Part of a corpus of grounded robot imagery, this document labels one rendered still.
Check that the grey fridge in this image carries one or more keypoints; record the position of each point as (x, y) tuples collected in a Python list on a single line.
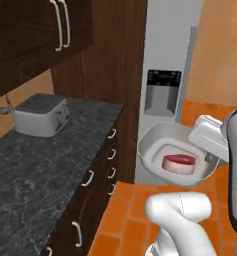
[(166, 40)]

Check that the grey hanging kitchen tool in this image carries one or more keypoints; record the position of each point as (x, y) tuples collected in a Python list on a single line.
[(3, 109)]

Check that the dark wood base cupboard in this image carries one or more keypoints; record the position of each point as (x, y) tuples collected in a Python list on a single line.
[(96, 200)]

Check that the dark wood cupboard door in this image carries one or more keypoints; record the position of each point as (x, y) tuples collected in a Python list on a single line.
[(80, 20), (23, 23)]

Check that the grey meat container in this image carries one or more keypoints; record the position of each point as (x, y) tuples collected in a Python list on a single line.
[(156, 140)]

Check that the red steak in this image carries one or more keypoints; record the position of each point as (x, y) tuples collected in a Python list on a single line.
[(179, 163)]

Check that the white toaster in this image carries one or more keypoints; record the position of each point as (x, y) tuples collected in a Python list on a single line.
[(40, 116)]

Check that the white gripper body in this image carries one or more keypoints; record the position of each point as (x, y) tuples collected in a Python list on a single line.
[(210, 140)]

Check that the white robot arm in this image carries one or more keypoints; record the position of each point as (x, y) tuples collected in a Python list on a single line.
[(176, 216)]

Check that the dark wood tall panel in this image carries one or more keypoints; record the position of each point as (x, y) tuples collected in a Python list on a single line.
[(106, 50)]

